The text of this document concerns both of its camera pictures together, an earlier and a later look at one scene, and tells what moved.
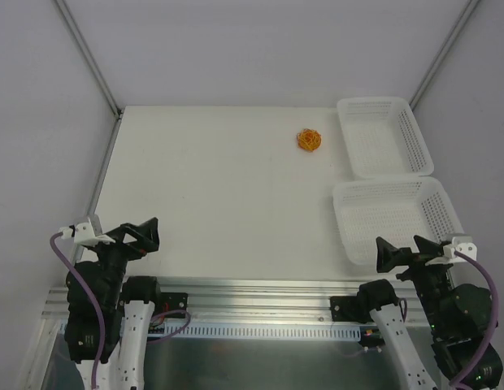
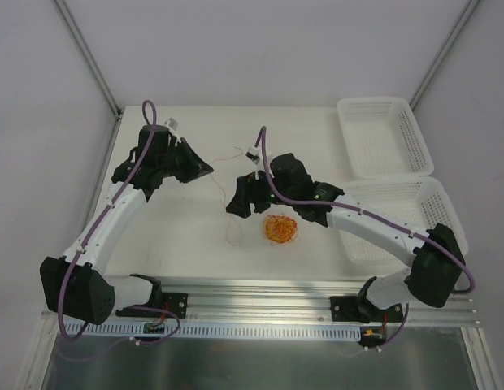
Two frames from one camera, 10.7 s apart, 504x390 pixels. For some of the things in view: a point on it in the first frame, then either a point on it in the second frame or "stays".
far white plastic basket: [384, 138] stays
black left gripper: [119, 242] to [183, 158]
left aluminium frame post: [89, 58] stays
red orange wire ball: [309, 140] to [280, 228]
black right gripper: [409, 260] to [252, 194]
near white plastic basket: [397, 210] stays
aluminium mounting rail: [257, 301] stays
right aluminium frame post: [442, 53] stays
